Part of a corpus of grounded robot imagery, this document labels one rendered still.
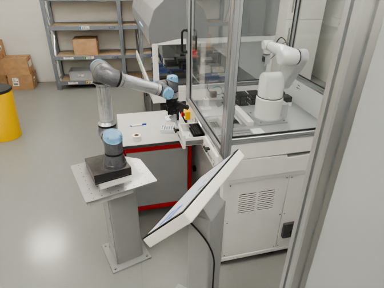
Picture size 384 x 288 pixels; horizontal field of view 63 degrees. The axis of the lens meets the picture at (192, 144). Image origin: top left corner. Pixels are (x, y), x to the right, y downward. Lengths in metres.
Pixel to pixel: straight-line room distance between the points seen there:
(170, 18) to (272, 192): 1.69
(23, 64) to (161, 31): 3.84
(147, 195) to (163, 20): 1.51
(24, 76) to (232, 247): 5.01
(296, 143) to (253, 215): 0.59
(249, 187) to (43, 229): 1.80
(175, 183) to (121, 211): 0.67
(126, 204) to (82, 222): 0.85
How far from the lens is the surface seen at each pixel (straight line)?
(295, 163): 2.12
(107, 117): 2.07
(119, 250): 2.45
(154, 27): 2.89
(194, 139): 2.24
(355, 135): 0.59
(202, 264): 1.57
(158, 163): 2.57
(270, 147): 1.96
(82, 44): 5.99
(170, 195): 2.78
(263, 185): 2.12
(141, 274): 2.50
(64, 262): 2.70
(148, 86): 1.94
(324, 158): 0.56
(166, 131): 2.57
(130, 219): 2.30
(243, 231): 2.33
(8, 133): 4.56
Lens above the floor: 1.95
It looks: 29 degrees down
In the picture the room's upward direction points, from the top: 1 degrees clockwise
